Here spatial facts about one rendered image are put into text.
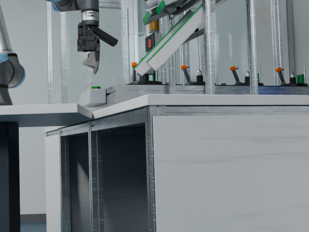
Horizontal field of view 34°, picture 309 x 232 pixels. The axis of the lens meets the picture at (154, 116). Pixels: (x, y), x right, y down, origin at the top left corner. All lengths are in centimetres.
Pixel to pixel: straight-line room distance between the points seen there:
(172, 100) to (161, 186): 24
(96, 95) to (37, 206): 331
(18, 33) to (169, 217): 423
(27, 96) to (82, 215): 264
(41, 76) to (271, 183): 402
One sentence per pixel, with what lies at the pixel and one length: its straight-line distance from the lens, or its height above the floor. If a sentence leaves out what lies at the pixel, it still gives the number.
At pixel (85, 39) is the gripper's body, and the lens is 212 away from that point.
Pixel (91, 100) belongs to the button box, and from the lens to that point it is 209.
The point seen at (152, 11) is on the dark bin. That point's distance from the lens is 189.
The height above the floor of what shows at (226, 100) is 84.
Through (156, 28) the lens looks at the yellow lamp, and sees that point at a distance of 242.
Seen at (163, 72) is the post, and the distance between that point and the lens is 241.
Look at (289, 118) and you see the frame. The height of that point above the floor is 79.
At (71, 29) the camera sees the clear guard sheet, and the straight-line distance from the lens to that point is 353.
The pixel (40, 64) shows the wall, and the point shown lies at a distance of 534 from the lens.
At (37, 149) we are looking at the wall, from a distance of 528.
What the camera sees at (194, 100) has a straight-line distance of 143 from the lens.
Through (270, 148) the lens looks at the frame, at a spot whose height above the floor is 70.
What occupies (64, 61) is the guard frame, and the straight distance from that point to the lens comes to 295.
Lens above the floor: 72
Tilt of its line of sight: 3 degrees up
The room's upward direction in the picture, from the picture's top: 2 degrees counter-clockwise
